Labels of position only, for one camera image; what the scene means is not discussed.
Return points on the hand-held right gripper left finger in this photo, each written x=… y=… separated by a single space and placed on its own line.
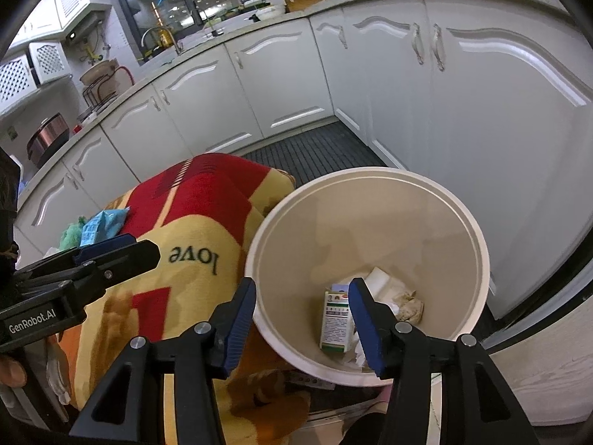
x=238 y=329

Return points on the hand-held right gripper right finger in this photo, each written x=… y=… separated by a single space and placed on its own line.
x=370 y=333

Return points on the white tissue pack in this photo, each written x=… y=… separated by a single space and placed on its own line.
x=384 y=282

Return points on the small printed carton box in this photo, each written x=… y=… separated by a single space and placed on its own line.
x=336 y=324

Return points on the blue snack packet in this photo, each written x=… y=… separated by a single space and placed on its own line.
x=104 y=227

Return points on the brown paper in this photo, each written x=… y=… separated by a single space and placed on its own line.
x=410 y=308

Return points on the white lattice storage box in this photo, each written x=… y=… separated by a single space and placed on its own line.
x=48 y=62
x=16 y=83

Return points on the red yellow printed blanket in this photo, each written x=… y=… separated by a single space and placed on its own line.
x=204 y=204

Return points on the white paper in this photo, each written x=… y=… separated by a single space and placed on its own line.
x=356 y=357

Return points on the brown electric rice cooker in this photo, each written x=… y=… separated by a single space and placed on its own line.
x=46 y=139

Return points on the metal faucet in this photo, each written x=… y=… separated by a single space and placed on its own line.
x=177 y=42

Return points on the black ribbed floor mat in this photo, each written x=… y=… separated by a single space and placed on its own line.
x=315 y=153

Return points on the row of white kitchen cabinets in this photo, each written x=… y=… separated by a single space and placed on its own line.
x=463 y=125

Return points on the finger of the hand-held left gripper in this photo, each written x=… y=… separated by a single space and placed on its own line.
x=125 y=259
x=106 y=244

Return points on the green cloth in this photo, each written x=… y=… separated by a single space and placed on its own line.
x=72 y=236

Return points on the beige clay pot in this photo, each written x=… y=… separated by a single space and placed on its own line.
x=104 y=79

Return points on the beige plastic trash bin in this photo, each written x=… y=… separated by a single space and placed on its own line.
x=324 y=241

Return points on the person's left hand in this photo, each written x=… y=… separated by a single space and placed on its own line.
x=58 y=371

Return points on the white wall cabinet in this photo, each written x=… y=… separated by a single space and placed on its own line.
x=69 y=0

